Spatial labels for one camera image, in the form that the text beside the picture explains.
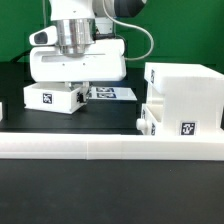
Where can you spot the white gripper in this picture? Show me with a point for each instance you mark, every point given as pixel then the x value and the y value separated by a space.
pixel 102 61

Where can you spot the white drawer tray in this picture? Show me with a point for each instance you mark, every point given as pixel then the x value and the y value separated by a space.
pixel 52 96
pixel 150 122

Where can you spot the white drawer cabinet box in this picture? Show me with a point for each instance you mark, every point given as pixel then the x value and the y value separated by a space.
pixel 192 97

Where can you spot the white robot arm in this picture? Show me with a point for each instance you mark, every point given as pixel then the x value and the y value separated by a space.
pixel 79 48

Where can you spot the paper sheet with markers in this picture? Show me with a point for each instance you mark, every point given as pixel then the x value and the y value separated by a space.
pixel 112 93

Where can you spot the white U-shaped fence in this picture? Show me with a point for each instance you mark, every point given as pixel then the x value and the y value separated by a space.
pixel 110 147

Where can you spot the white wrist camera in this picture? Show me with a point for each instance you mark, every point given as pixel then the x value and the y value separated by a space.
pixel 44 37

